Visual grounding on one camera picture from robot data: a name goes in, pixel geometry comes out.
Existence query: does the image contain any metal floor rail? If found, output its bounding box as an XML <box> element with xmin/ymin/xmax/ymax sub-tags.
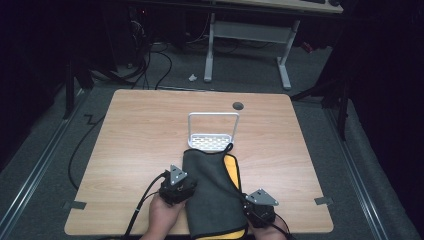
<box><xmin>0</xmin><ymin>89</ymin><xmax>86</xmax><ymax>234</ymax></box>
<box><xmin>324</xmin><ymin>108</ymin><xmax>390</xmax><ymax>240</ymax></box>

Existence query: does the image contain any bundle of black cables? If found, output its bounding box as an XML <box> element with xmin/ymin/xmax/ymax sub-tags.
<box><xmin>116</xmin><ymin>13</ymin><xmax>174</xmax><ymax>91</ymax></box>

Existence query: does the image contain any black floor cable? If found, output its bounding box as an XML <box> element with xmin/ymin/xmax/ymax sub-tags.
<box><xmin>67</xmin><ymin>113</ymin><xmax>107</xmax><ymax>192</ymax></box>

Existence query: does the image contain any right hand-held gripper cable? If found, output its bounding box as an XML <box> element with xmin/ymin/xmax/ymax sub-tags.
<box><xmin>266</xmin><ymin>213</ymin><xmax>296</xmax><ymax>240</ymax></box>

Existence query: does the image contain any white metal rack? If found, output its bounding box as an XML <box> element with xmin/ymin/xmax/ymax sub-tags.
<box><xmin>187</xmin><ymin>111</ymin><xmax>241</xmax><ymax>154</ymax></box>

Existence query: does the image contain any desk with white legs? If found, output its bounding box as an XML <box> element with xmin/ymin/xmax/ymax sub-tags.
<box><xmin>203</xmin><ymin>0</ymin><xmax>344</xmax><ymax>91</ymax></box>

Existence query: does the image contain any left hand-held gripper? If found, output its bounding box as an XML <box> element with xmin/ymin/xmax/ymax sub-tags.
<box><xmin>159</xmin><ymin>164</ymin><xmax>198</xmax><ymax>206</ymax></box>

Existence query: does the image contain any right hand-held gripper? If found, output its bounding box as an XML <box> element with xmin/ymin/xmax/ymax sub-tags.
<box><xmin>242</xmin><ymin>188</ymin><xmax>280</xmax><ymax>229</ymax></box>

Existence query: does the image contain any person's right hand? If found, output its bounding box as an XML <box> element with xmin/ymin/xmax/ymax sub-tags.
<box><xmin>247</xmin><ymin>217</ymin><xmax>291</xmax><ymax>240</ymax></box>

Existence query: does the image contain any grey and yellow cloth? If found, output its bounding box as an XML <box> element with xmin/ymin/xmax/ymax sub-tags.
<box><xmin>182</xmin><ymin>142</ymin><xmax>250</xmax><ymax>240</ymax></box>

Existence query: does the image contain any black metal stand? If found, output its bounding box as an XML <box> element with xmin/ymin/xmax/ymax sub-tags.
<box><xmin>62</xmin><ymin>59</ymin><xmax>95</xmax><ymax>120</ymax></box>
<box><xmin>289</xmin><ymin>75</ymin><xmax>352</xmax><ymax>142</ymax></box>

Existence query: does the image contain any left hand-held gripper cable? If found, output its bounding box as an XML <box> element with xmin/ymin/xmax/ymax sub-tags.
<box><xmin>121</xmin><ymin>170</ymin><xmax>168</xmax><ymax>240</ymax></box>

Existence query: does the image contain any person's left hand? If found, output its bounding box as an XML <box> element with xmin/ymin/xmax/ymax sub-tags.
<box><xmin>141</xmin><ymin>194</ymin><xmax>186</xmax><ymax>240</ymax></box>

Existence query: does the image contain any hand-held gripper cable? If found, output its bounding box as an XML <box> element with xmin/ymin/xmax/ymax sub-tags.
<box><xmin>121</xmin><ymin>170</ymin><xmax>168</xmax><ymax>240</ymax></box>
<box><xmin>266</xmin><ymin>213</ymin><xmax>296</xmax><ymax>240</ymax></box>

